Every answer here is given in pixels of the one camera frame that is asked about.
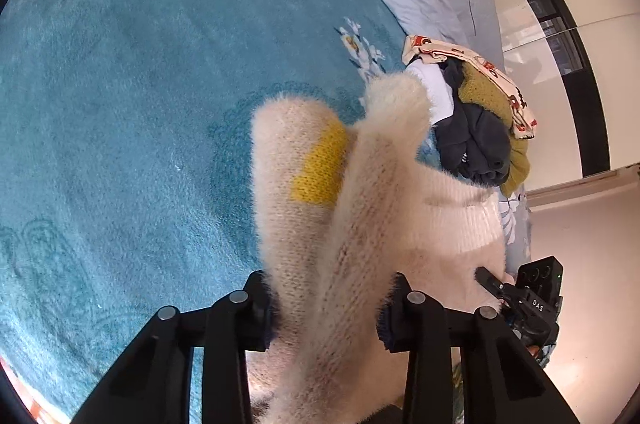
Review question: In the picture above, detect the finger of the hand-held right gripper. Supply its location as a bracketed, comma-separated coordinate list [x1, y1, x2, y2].
[474, 267, 507, 301]

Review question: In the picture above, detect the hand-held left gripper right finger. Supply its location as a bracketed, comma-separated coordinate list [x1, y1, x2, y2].
[376, 272, 581, 424]

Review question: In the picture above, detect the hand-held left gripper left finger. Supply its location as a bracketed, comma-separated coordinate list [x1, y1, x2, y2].
[72, 270, 275, 424]

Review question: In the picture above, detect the cream fuzzy sweater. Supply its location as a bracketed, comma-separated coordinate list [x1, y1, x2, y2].
[248, 72, 516, 424]

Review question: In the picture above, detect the pile of folded clothes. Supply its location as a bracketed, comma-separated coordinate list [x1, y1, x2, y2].
[402, 34, 538, 141]

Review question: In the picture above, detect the dark grey garment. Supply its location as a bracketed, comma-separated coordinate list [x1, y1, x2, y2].
[436, 58, 512, 187]

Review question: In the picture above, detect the olive green knit garment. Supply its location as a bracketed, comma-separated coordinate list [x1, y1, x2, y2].
[457, 62, 532, 199]

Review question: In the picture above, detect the white garment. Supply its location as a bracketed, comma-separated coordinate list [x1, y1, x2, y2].
[406, 62, 457, 125]

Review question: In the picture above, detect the blue floral plush blanket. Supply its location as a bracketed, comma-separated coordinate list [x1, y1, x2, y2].
[0, 0, 431, 422]

